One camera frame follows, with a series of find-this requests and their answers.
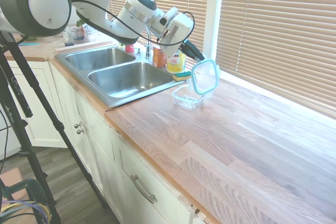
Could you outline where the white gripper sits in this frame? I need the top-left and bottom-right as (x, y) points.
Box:
(159, 11), (206, 61)

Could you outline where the teal lid glass container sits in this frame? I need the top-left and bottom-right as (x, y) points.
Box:
(186, 58), (219, 95)

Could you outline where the clear glass food container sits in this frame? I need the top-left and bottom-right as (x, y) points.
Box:
(172, 84), (205, 110)

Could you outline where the yellow cleaner bottle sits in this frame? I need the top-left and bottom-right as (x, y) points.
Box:
(167, 51), (186, 74)

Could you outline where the yellow green sponge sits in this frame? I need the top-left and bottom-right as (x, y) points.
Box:
(172, 71), (192, 82)

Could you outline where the orange cardboard box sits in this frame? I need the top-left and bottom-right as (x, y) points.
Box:
(152, 45), (169, 68)

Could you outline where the chrome faucet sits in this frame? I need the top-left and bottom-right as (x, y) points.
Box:
(143, 26), (154, 60)

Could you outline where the stainless steel sink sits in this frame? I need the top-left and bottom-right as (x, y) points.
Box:
(54, 45), (188, 108)

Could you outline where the wide beige window blind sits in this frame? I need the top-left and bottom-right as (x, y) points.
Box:
(215, 0), (336, 120)

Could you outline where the clear measuring jug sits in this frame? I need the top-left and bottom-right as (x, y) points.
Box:
(70, 26), (86, 42)

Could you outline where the white base cabinet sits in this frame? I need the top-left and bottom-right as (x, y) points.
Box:
(49, 60), (220, 224)

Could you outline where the black tripod stand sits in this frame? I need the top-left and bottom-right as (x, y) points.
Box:
(0, 31), (111, 224)

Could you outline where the green clamp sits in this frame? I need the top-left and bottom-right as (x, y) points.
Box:
(0, 178), (49, 209)

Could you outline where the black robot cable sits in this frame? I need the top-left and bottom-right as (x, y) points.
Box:
(56, 0), (196, 45)

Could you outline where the silver bar drawer handle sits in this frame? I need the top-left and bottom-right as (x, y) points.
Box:
(130, 174), (158, 205)

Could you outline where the yellow purple cable bundle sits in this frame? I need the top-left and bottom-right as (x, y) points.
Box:
(0, 199), (54, 224)

